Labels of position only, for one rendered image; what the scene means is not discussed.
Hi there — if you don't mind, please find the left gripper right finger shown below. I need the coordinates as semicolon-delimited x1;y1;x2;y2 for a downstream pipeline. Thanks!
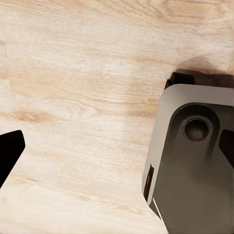
218;130;234;168

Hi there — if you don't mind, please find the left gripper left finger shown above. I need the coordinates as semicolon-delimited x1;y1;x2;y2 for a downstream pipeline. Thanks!
0;130;25;188

